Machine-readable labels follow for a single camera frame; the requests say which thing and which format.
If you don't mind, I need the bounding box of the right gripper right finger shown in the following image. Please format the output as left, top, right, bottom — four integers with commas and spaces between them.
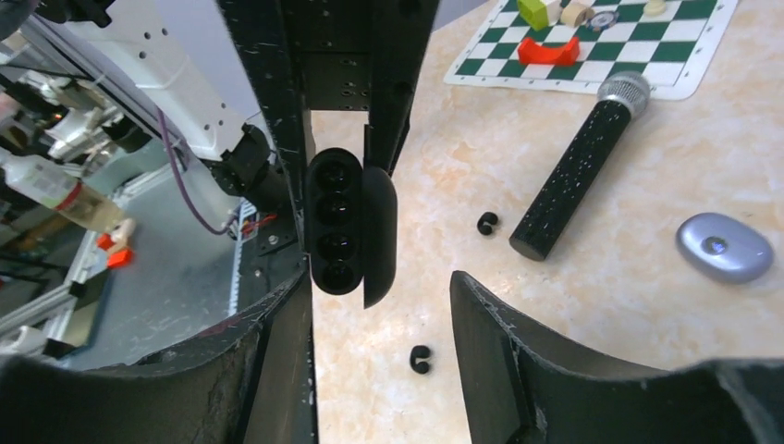
449, 271, 783, 443

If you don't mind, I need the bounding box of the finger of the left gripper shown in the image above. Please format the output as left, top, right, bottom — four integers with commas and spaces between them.
364, 0, 439, 175
218, 0, 314, 245

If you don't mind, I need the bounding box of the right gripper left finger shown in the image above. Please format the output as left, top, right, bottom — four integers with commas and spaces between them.
1, 272, 318, 443

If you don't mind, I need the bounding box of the black earbud front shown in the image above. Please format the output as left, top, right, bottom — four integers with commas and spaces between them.
409, 345, 432, 375

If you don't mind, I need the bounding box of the black earbud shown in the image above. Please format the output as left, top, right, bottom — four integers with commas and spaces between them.
409, 345, 432, 375
476, 212, 499, 236

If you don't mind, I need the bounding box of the black earbud charging case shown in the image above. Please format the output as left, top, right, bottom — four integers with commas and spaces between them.
304, 147, 398, 309

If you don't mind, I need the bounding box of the lavender earbud charging case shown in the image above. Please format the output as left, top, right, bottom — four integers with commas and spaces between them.
675, 213, 774, 284

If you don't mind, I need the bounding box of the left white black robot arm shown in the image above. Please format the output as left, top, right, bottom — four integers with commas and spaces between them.
34, 1, 439, 233

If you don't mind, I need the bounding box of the lime green block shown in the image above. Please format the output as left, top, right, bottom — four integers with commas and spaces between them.
516, 0, 549, 31

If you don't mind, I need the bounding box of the red block lower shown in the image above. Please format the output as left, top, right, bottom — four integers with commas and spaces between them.
517, 36, 581, 67

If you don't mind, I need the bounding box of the beige wooden piece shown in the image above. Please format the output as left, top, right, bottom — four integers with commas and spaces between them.
559, 1, 595, 28

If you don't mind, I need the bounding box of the grey round chess piece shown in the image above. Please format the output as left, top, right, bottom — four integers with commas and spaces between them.
586, 11, 619, 32

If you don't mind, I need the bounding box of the black silver microphone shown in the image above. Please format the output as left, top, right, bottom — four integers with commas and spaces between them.
508, 71, 651, 262

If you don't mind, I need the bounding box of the white chess piece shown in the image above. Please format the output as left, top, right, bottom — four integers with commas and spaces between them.
643, 0, 668, 18

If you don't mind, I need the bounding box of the clear plastic bottle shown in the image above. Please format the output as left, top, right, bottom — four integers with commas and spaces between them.
1, 149, 136, 255

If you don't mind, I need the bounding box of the green white chessboard mat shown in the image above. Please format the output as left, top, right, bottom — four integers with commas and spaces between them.
444, 1, 737, 101

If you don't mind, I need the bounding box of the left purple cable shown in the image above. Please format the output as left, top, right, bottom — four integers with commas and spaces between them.
155, 106, 240, 237

